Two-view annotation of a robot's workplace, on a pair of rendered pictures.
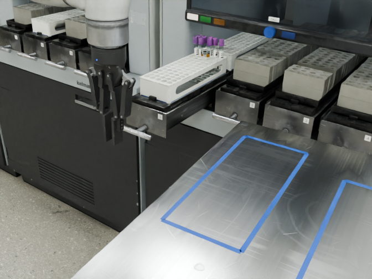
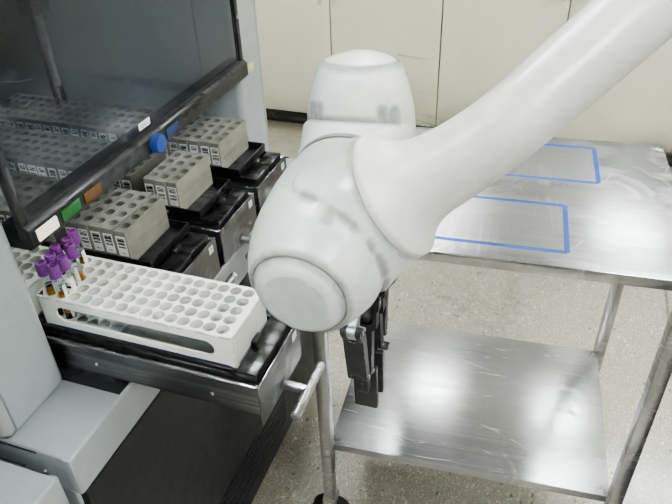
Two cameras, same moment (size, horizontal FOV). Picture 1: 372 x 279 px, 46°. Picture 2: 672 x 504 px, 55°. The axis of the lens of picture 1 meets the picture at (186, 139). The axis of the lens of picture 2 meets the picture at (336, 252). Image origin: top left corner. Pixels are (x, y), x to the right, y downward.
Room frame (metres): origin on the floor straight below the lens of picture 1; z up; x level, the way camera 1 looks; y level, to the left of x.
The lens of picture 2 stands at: (1.08, 0.73, 1.41)
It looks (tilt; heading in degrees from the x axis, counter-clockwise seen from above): 35 degrees down; 257
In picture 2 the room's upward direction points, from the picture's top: 2 degrees counter-clockwise
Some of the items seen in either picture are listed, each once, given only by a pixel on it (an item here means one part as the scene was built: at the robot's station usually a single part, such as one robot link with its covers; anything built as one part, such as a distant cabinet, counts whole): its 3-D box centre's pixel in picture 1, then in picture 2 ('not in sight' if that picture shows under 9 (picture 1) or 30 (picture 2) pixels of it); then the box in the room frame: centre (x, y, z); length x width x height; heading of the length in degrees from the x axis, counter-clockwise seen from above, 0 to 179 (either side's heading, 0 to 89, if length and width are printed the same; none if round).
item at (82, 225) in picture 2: (263, 66); (107, 221); (1.23, -0.22, 0.85); 0.12 x 0.02 x 0.06; 56
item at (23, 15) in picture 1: (24, 16); not in sight; (1.74, 0.66, 0.85); 0.12 x 0.02 x 0.06; 57
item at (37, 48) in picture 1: (96, 28); not in sight; (1.85, 0.40, 0.78); 0.73 x 0.14 x 0.09; 146
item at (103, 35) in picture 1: (107, 31); not in sight; (0.92, 0.17, 1.03); 0.09 x 0.09 x 0.06
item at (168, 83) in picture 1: (186, 76); (153, 310); (1.17, 0.01, 0.83); 0.30 x 0.10 x 0.06; 146
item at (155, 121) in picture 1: (210, 81); (81, 320); (1.28, -0.07, 0.78); 0.73 x 0.14 x 0.09; 146
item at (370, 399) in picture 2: (108, 126); (366, 385); (0.92, 0.19, 0.80); 0.03 x 0.01 x 0.07; 147
